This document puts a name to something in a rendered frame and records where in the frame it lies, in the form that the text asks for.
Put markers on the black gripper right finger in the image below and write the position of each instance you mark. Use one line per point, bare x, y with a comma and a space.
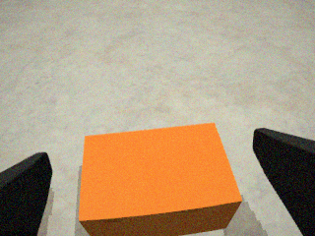
288, 162

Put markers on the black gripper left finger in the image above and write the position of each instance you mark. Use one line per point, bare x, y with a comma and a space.
23, 195

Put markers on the orange block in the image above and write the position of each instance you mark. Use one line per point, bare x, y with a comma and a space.
171, 181

